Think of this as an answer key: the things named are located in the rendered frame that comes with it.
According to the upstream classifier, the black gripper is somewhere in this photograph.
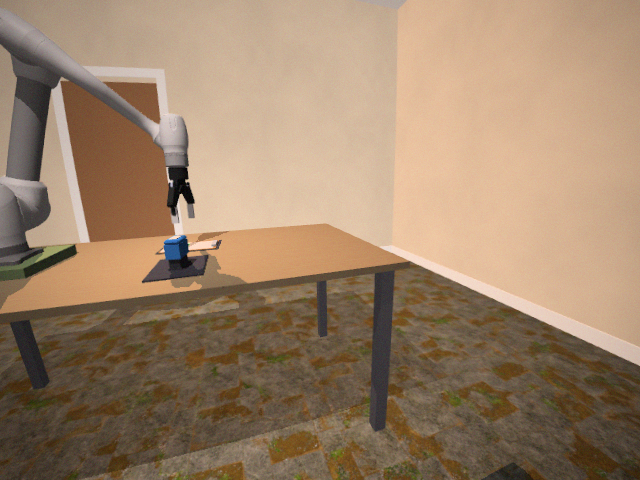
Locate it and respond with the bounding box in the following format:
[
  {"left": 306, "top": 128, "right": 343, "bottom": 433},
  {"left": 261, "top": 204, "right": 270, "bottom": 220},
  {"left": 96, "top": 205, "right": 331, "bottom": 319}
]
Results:
[{"left": 167, "top": 167, "right": 195, "bottom": 224}]

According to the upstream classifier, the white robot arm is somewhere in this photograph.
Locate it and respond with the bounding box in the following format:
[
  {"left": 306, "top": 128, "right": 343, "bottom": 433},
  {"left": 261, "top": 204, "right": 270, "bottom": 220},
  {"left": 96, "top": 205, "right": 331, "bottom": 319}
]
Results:
[{"left": 0, "top": 7, "right": 189, "bottom": 266}]

